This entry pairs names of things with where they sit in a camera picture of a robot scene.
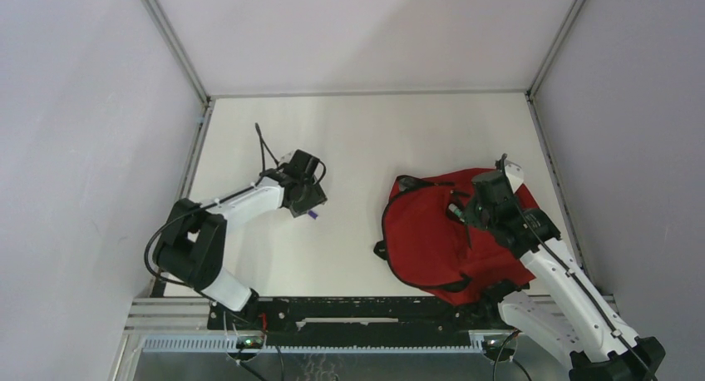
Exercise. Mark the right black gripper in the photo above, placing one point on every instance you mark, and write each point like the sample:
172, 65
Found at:
470, 216

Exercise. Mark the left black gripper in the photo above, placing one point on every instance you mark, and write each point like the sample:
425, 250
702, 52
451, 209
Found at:
317, 197

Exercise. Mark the teal white tube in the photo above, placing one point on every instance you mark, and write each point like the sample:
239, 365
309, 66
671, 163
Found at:
456, 212

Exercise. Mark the red student backpack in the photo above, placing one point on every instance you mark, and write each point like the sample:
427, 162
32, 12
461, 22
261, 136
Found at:
427, 247

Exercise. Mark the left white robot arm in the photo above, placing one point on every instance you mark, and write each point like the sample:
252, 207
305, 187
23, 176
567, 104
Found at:
190, 245

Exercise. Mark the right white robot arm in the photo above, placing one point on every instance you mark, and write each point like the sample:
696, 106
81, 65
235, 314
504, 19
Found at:
594, 343

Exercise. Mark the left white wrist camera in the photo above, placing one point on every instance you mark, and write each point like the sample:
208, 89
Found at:
286, 158

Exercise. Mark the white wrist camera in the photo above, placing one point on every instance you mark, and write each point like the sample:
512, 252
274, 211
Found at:
286, 158
515, 175

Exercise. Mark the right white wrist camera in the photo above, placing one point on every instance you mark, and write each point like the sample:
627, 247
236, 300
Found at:
515, 175

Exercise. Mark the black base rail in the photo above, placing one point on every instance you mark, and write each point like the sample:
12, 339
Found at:
412, 322

